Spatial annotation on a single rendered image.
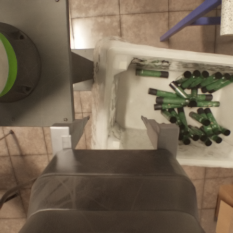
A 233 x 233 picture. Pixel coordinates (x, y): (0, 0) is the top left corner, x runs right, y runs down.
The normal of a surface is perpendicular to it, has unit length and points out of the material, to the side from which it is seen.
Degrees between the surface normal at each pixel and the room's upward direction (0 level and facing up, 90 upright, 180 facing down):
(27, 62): 73
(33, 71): 62
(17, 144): 0
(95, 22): 0
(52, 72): 0
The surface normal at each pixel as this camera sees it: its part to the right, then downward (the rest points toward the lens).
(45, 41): 0.00, 0.25
